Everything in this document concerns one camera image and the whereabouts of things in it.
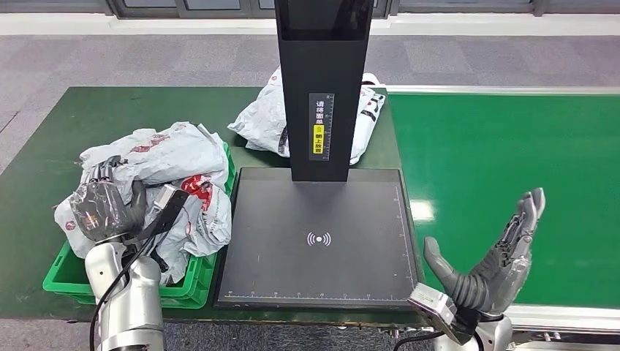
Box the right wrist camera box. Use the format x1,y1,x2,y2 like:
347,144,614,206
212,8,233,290
407,283,478,346

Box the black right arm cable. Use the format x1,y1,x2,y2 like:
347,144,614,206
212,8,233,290
392,331,447,351

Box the green conveyor belt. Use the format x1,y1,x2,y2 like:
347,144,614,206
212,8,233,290
387,91,620,309

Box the black inbound scanner machine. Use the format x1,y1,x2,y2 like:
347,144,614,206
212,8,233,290
214,0,427,311

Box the yellow black label sticker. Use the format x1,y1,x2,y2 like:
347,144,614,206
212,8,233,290
309,93,335,162

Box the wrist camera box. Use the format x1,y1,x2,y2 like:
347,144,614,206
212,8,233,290
407,283,478,346
123,184,191,244

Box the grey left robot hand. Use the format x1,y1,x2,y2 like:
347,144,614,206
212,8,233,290
69,154,148,244

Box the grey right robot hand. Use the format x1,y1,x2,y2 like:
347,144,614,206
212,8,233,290
423,187,547,316

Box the green plastic bin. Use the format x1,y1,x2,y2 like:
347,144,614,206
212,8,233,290
42,140,237,310

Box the white parcel bag black print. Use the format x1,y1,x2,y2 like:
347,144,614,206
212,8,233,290
227,67,387,166

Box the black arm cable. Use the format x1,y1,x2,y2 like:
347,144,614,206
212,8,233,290
392,331,447,351
89,232,161,351

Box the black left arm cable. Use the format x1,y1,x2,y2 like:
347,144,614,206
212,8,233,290
89,232,161,351

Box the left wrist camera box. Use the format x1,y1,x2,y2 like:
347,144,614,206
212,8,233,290
123,184,191,244

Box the white parcel bag red logo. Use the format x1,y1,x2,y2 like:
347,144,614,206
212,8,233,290
145,174,233,287

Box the white parcel bag red streaks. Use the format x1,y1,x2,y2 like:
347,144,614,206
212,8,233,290
78,121,230,195

